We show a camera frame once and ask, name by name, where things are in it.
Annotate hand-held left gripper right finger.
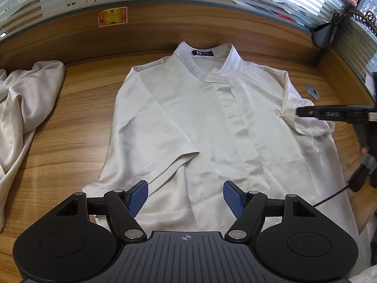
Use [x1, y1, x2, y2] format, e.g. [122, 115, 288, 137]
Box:
[223, 180, 317, 244]

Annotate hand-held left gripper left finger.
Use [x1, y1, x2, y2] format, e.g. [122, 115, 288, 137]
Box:
[56, 180, 148, 244]

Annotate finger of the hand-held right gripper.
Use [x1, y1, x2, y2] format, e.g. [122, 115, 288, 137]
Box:
[295, 104, 369, 123]

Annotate white collared shirt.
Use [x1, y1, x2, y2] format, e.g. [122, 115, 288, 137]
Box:
[82, 42, 361, 238]

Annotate grey pouch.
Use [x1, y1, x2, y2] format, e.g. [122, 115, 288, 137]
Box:
[312, 21, 338, 49]

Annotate printed papers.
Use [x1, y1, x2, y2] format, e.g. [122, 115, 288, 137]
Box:
[233, 0, 296, 22]

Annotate crumpled beige garment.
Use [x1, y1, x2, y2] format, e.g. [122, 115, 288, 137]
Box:
[0, 60, 66, 232]

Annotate orange sticker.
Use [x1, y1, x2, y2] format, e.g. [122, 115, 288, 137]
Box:
[98, 6, 128, 28]

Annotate grey cable grommet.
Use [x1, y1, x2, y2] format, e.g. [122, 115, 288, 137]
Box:
[305, 84, 321, 99]

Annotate black cable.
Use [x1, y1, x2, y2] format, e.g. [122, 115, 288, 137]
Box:
[313, 153, 377, 207]

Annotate black braided cord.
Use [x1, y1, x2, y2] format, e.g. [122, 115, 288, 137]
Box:
[330, 7, 377, 37]

